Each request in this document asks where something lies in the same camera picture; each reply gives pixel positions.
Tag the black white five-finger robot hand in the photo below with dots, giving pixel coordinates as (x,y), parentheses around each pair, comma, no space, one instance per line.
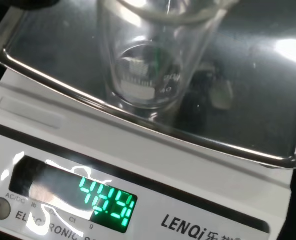
(35,3)

